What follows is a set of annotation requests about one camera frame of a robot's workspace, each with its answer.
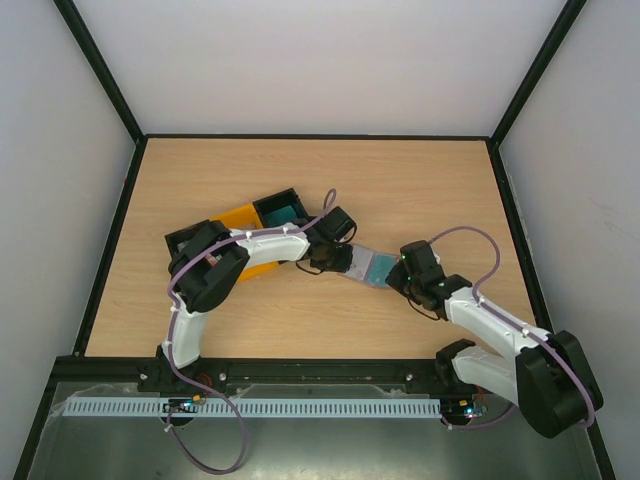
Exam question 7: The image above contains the yellow plastic bin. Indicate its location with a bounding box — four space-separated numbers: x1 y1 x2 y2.
210 203 279 282

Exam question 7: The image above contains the light blue slotted cable duct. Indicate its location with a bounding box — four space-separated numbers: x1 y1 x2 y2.
62 397 441 419

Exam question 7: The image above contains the black aluminium frame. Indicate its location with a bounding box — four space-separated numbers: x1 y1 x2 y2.
12 0 616 480

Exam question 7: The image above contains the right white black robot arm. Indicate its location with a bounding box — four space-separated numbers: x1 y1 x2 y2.
386 240 604 438

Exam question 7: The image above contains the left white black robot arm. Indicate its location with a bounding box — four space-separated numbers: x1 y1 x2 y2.
161 207 357 371

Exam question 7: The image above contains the white floral card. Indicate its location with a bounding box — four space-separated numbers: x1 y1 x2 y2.
345 245 375 281

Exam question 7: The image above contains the black bin with red cards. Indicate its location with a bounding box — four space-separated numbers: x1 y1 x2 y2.
164 220 229 274

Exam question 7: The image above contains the black bin with teal cards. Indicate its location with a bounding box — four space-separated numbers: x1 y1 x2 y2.
252 188 308 228

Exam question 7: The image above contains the teal card stack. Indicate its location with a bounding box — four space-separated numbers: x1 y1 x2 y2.
263 205 299 228

